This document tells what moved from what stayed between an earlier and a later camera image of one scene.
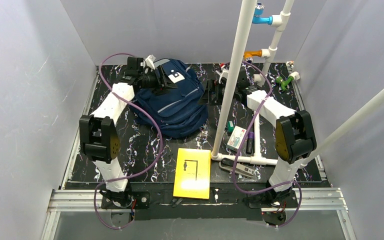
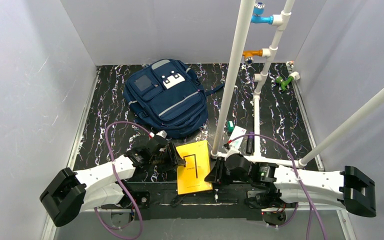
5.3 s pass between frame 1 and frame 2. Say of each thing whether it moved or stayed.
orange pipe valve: stayed
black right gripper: moved
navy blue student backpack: stayed
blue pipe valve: stayed
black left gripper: moved
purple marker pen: stayed
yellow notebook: moved
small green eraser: stayed
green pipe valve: stayed
